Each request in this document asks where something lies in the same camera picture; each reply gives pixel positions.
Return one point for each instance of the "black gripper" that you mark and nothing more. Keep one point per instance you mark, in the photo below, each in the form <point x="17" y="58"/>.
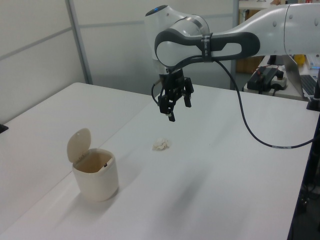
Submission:
<point x="175" y="83"/>

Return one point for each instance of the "white paper trash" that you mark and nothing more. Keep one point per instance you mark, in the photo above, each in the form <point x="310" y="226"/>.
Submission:
<point x="161" y="144"/>

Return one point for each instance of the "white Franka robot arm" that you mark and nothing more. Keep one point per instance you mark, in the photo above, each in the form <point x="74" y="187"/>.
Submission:
<point x="295" y="30"/>

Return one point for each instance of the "small cream flip-lid bin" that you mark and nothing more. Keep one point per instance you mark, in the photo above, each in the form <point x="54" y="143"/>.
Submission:
<point x="96" y="175"/>

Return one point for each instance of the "brown cardboard box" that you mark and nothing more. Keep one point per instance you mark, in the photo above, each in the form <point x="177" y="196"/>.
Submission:
<point x="250" y="65"/>

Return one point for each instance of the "black power supply box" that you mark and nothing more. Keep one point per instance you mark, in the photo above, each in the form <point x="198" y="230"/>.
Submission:
<point x="262" y="77"/>

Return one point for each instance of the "white plug adapter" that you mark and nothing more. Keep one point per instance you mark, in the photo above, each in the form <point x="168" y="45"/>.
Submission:
<point x="279" y="83"/>

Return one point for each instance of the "silver open laptop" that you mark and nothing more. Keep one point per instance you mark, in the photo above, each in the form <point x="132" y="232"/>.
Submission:
<point x="298" y="77"/>

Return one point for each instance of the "yellow object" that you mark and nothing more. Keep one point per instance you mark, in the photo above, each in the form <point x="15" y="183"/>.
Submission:
<point x="300" y="60"/>

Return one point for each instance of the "black stand with clamp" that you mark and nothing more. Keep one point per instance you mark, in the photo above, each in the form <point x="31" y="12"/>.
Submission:
<point x="315" y="100"/>

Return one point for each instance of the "white and blue box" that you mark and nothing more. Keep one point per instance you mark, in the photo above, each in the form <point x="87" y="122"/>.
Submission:
<point x="313" y="62"/>

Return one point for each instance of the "grey metal partition post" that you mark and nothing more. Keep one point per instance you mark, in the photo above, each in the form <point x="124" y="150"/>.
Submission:
<point x="79" y="42"/>

